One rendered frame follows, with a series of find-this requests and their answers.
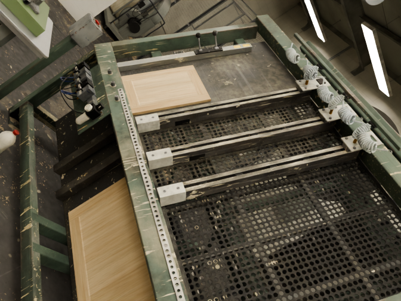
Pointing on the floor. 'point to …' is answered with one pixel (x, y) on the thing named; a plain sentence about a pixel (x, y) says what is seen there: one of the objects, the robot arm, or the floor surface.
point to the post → (64, 45)
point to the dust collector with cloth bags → (135, 17)
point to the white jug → (7, 139)
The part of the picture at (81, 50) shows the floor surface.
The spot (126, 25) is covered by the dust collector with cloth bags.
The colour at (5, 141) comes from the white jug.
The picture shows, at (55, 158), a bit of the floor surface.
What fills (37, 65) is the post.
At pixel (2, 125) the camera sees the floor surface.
